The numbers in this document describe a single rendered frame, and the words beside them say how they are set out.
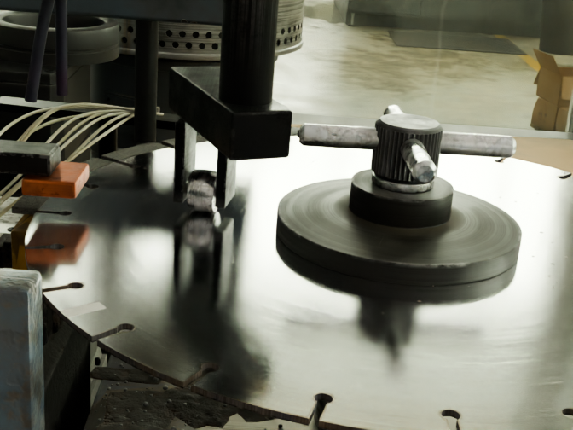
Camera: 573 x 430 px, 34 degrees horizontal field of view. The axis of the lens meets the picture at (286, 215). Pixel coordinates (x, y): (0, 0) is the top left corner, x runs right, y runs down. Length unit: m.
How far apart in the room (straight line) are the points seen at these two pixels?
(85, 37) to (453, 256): 0.51
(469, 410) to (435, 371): 0.02
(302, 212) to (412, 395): 0.14
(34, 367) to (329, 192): 0.22
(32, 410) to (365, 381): 0.11
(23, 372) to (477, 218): 0.24
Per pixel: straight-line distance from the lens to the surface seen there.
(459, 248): 0.40
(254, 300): 0.36
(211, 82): 0.42
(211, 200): 0.44
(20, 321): 0.26
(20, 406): 0.27
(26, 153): 0.43
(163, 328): 0.34
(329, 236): 0.40
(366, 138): 0.42
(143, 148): 0.54
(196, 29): 1.05
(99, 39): 0.85
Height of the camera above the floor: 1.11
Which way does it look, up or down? 20 degrees down
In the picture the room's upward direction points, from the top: 4 degrees clockwise
